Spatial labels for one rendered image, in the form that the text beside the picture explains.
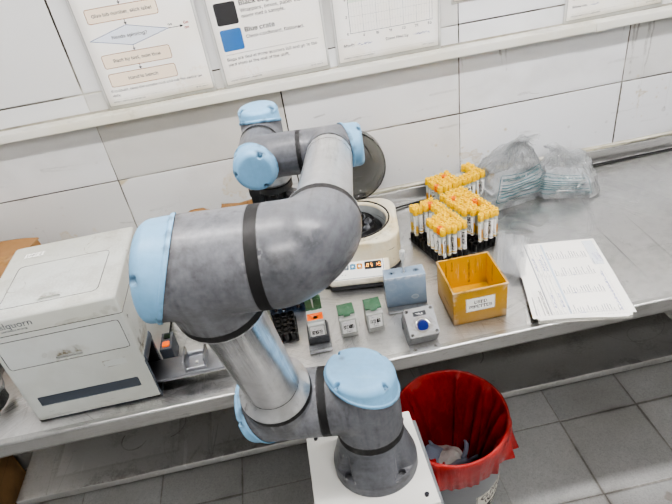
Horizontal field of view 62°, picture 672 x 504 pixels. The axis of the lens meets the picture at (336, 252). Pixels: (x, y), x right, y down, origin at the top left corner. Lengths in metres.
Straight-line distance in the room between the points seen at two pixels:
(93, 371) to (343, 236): 0.85
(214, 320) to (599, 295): 1.05
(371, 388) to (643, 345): 1.52
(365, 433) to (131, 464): 1.28
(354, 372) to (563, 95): 1.26
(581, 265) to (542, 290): 0.15
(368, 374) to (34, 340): 0.70
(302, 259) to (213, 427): 1.57
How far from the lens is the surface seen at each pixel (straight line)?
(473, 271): 1.45
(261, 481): 2.23
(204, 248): 0.57
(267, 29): 1.59
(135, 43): 1.62
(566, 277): 1.51
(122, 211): 1.82
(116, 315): 1.22
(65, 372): 1.35
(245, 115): 1.03
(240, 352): 0.71
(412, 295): 1.40
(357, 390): 0.89
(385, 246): 1.48
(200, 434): 2.08
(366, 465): 1.00
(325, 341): 1.34
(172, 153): 1.72
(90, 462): 2.19
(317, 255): 0.56
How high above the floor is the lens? 1.81
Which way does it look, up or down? 35 degrees down
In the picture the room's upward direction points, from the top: 10 degrees counter-clockwise
